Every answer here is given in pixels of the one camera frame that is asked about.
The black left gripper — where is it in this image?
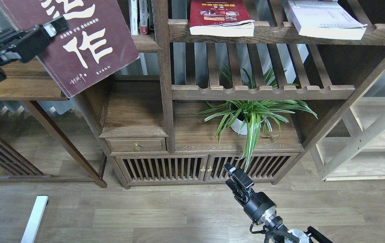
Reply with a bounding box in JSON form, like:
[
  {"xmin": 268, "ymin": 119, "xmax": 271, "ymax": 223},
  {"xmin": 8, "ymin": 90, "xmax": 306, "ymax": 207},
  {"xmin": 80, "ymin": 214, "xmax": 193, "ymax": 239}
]
[{"xmin": 0, "ymin": 16, "xmax": 69, "ymax": 66}]

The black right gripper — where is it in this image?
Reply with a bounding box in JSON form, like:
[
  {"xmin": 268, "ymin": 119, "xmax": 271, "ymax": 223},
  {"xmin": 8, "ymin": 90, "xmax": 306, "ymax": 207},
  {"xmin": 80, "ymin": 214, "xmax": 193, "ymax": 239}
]
[{"xmin": 223, "ymin": 163, "xmax": 277, "ymax": 225}]

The white lavender book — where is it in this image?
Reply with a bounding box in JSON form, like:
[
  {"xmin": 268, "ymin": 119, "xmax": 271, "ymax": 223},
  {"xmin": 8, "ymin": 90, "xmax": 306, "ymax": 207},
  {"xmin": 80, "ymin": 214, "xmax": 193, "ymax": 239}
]
[{"xmin": 282, "ymin": 0, "xmax": 367, "ymax": 40}]

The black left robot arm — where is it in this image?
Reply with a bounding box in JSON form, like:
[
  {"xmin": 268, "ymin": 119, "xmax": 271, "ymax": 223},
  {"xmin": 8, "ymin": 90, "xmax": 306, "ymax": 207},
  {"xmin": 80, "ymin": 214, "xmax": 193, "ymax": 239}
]
[{"xmin": 0, "ymin": 16, "xmax": 69, "ymax": 82}]

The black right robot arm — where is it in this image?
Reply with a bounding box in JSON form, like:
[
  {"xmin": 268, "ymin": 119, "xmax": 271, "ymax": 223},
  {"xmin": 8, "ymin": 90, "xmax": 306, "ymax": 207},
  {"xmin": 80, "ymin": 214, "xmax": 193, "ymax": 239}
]
[{"xmin": 224, "ymin": 163, "xmax": 331, "ymax": 243}]

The light wooden shelf rack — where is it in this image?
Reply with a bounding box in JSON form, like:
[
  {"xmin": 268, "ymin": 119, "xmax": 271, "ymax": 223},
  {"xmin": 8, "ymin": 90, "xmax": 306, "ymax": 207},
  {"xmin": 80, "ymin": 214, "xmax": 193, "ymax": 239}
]
[{"xmin": 311, "ymin": 71, "xmax": 385, "ymax": 181}]

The red book on shelf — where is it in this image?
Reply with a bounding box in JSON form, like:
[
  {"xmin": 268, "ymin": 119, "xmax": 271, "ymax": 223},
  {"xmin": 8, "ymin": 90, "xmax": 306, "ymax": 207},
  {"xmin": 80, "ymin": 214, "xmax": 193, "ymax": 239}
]
[{"xmin": 189, "ymin": 0, "xmax": 255, "ymax": 37}]

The right slatted cabinet door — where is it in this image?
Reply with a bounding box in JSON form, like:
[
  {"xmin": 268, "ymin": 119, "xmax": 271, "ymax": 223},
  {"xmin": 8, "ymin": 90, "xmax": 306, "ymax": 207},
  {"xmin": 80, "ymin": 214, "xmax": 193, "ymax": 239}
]
[{"xmin": 200, "ymin": 153, "xmax": 298, "ymax": 183}]

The slatted cabinet door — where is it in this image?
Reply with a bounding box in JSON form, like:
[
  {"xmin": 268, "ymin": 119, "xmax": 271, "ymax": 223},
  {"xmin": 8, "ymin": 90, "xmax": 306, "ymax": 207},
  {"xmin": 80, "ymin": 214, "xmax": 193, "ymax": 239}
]
[
  {"xmin": 200, "ymin": 153, "xmax": 298, "ymax": 183},
  {"xmin": 115, "ymin": 155, "xmax": 208, "ymax": 186}
]

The left slatted cabinet door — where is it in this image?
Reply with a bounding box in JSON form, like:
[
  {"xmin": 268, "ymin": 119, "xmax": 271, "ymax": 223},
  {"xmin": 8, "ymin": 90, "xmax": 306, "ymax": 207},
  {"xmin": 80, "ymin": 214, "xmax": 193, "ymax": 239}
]
[{"xmin": 115, "ymin": 155, "xmax": 208, "ymax": 186}]

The green spider plant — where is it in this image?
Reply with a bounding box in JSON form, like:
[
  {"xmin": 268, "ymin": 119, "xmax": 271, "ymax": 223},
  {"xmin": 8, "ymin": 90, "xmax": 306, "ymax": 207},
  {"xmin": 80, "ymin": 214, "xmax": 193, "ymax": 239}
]
[{"xmin": 192, "ymin": 64, "xmax": 318, "ymax": 172}]

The dark wooden side table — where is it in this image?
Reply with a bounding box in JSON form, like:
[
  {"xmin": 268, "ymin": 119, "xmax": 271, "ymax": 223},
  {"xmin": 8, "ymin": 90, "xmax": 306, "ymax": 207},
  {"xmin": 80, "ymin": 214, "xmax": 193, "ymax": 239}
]
[{"xmin": 0, "ymin": 59, "xmax": 107, "ymax": 188}]

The white upright book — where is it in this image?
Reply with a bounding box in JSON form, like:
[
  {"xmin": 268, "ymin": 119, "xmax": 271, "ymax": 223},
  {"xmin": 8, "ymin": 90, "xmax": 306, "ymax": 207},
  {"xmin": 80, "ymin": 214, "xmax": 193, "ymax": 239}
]
[{"xmin": 129, "ymin": 0, "xmax": 139, "ymax": 35}]

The dark wooden bookshelf cabinet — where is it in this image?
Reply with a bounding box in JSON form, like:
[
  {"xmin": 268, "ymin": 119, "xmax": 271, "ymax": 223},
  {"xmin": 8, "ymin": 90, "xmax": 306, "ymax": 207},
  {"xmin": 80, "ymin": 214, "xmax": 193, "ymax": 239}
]
[{"xmin": 16, "ymin": 0, "xmax": 385, "ymax": 189}]

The red spine upright book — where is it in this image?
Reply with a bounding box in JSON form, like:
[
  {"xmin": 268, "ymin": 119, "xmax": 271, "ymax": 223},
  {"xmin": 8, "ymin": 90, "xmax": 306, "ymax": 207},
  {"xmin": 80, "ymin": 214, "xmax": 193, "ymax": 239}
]
[{"xmin": 138, "ymin": 0, "xmax": 149, "ymax": 35}]

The small wooden drawer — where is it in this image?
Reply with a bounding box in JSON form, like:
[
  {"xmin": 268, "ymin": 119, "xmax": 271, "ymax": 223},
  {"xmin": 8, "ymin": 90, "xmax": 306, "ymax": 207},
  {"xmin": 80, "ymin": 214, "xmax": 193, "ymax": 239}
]
[{"xmin": 106, "ymin": 137, "xmax": 166, "ymax": 153}]

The white metal leg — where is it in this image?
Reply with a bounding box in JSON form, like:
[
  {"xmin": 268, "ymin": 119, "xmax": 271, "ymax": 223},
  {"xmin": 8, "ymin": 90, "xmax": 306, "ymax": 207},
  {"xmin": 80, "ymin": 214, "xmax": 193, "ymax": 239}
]
[{"xmin": 21, "ymin": 195, "xmax": 48, "ymax": 243}]

